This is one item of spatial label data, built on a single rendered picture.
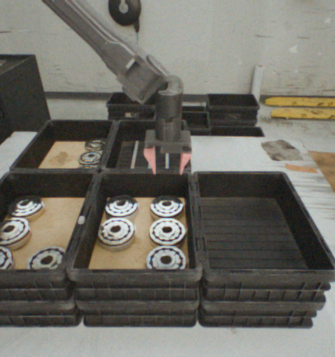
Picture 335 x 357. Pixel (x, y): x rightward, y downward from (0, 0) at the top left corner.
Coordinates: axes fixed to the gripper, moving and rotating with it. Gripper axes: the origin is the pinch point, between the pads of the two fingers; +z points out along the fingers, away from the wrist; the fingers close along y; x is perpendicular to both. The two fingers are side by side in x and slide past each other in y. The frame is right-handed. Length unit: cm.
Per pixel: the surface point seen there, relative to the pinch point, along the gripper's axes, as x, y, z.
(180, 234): 0.9, -3.6, 20.6
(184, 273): 19.4, -3.8, 13.9
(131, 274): 19.6, 7.5, 14.2
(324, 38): -324, -181, 18
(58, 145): -55, 48, 23
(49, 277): 19.6, 25.2, 15.5
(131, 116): -165, 30, 53
